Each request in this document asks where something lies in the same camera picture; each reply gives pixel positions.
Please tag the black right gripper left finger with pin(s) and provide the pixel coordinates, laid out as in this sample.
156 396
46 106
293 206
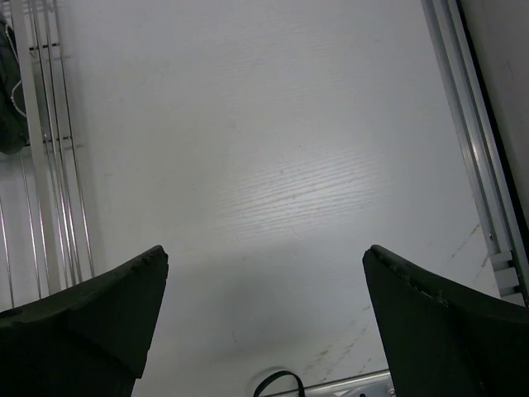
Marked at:
91 339

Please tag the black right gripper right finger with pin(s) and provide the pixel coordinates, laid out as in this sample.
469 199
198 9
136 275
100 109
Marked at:
442 338

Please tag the wire dish rack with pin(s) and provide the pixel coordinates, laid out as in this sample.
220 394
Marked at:
45 241

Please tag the aluminium table edge rail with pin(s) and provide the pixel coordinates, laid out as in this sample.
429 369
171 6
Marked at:
507 251

